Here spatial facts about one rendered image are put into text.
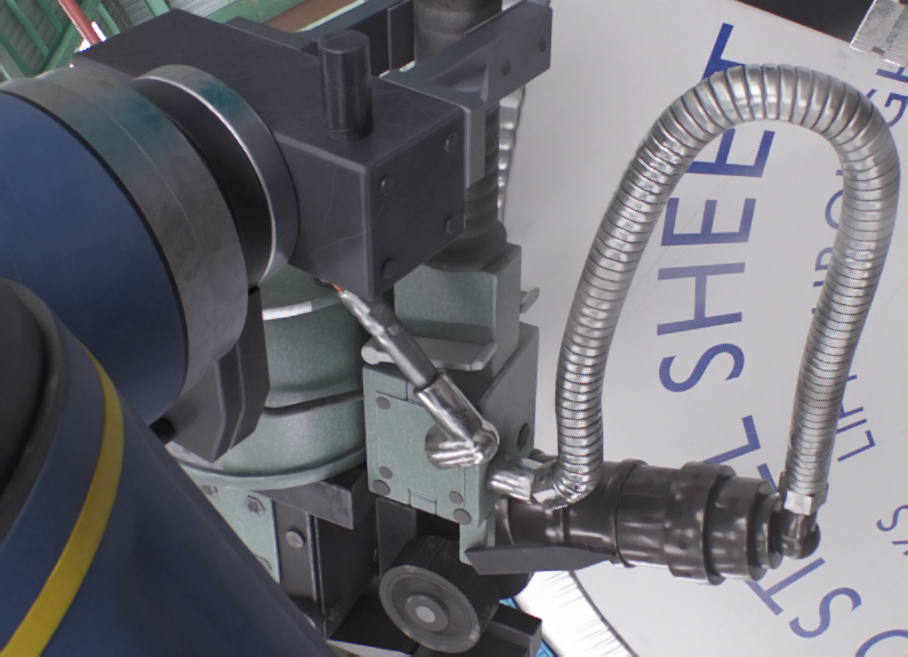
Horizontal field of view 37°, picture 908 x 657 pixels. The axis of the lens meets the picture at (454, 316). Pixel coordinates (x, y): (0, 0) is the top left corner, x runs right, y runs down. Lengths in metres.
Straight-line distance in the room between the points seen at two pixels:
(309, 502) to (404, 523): 0.09
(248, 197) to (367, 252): 0.04
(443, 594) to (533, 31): 0.31
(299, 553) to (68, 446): 0.53
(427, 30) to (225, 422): 0.17
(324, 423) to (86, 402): 0.45
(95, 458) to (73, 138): 0.20
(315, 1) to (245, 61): 5.83
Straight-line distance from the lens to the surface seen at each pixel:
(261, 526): 0.70
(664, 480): 0.69
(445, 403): 0.57
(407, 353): 0.56
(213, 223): 0.38
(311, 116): 0.43
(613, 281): 0.53
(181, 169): 0.38
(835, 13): 0.76
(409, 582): 0.71
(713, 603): 0.98
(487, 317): 0.58
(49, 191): 0.36
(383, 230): 0.41
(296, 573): 0.71
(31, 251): 0.35
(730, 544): 0.67
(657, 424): 0.86
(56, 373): 0.18
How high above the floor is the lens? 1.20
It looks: 8 degrees up
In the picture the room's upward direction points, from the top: 115 degrees counter-clockwise
